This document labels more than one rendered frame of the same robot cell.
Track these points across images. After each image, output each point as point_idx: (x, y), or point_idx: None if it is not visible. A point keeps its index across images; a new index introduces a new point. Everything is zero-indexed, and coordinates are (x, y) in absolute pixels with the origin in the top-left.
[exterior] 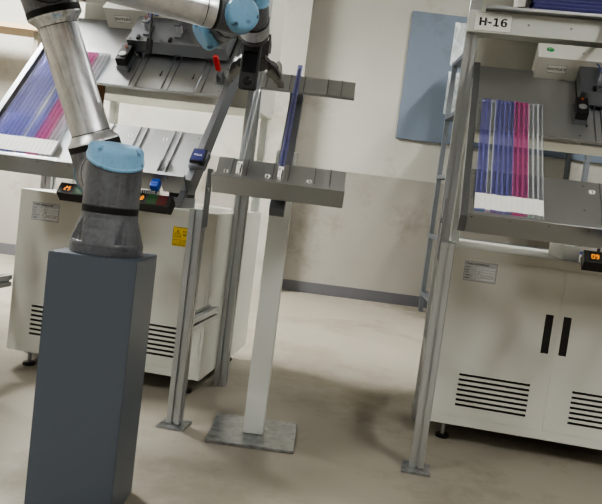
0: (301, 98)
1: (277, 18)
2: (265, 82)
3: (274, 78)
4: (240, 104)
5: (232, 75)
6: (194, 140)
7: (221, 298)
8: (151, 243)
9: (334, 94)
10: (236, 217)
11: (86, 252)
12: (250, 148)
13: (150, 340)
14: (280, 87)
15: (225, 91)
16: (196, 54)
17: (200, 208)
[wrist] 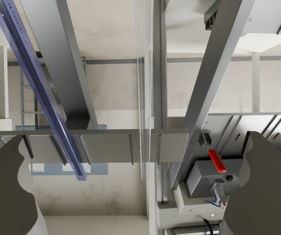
0: (66, 123)
1: (152, 188)
2: (133, 143)
3: None
4: (172, 120)
5: (277, 169)
6: (260, 12)
7: None
8: None
9: None
10: (162, 5)
11: None
12: (157, 75)
13: None
14: (14, 136)
15: (198, 122)
16: (233, 163)
17: (197, 18)
